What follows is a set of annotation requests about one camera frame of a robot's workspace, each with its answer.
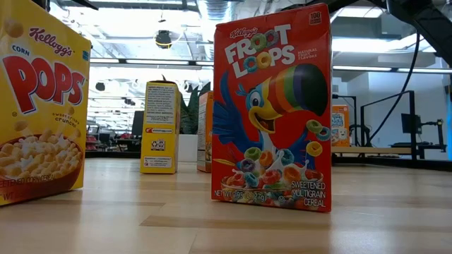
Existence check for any orange Mini-Wheats cereal box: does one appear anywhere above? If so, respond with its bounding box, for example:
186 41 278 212
196 90 215 174
331 104 351 148

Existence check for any red Froot Loops cereal box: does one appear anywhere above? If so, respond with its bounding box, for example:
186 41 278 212
210 2 333 213

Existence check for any yellow Corn Pops cereal box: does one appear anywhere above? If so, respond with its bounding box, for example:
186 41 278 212
0 0 93 207
139 80 182 175

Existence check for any black-framed wooden shelf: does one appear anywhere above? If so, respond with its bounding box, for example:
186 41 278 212
331 90 417 160

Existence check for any green plant in white pot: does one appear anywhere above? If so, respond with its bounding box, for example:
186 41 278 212
160 73 213 163

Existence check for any black monitor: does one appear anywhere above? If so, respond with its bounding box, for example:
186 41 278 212
400 112 423 135
131 110 145 138

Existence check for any black ceiling dome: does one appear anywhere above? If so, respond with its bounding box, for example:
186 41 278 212
154 30 174 49

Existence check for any black desk stand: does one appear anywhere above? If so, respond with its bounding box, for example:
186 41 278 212
390 119 448 160

